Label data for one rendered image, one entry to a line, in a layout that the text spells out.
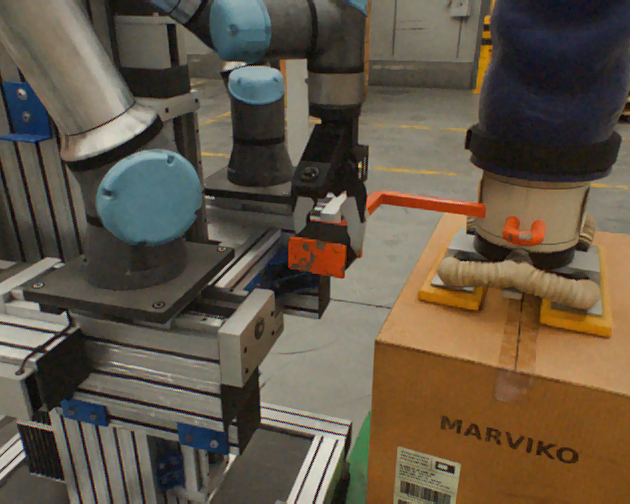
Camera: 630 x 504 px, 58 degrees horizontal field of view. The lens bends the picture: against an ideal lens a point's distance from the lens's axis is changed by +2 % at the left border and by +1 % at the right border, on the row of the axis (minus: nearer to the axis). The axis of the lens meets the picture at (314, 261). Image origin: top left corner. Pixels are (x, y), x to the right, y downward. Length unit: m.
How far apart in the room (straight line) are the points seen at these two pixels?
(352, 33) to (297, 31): 0.07
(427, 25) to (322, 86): 9.69
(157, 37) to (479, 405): 0.76
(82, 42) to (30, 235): 0.61
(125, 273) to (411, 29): 9.81
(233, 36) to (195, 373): 0.46
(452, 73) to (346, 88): 9.56
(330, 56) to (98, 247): 0.40
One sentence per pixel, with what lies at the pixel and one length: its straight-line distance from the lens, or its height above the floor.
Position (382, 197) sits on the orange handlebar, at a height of 1.08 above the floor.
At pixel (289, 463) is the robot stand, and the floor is 0.21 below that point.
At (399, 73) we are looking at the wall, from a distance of 10.39.
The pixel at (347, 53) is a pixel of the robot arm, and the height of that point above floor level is 1.35.
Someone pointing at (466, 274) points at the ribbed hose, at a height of 1.02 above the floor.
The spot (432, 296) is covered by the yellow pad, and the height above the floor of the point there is 0.96.
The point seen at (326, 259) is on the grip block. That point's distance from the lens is 0.78.
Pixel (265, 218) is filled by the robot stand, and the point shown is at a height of 0.97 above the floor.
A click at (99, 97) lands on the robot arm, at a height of 1.31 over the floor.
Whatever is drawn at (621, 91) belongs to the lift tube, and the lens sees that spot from 0.96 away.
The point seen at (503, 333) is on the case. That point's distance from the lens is 0.91.
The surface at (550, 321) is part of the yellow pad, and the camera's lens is 0.94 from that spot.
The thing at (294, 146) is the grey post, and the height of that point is 0.44.
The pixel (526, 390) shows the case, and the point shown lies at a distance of 0.85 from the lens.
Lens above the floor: 1.41
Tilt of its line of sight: 25 degrees down
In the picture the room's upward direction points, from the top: straight up
